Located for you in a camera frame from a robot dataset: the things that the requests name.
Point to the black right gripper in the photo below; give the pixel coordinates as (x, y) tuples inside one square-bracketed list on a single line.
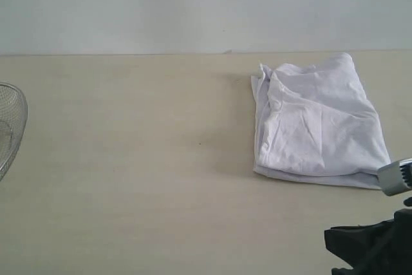
[(381, 248)]

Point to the white t-shirt red print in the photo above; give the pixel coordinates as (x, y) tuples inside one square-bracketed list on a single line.
[(315, 125)]

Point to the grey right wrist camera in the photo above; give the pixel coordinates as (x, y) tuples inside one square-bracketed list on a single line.
[(395, 178)]

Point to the metal wire mesh basket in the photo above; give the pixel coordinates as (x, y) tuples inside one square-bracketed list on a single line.
[(14, 115)]

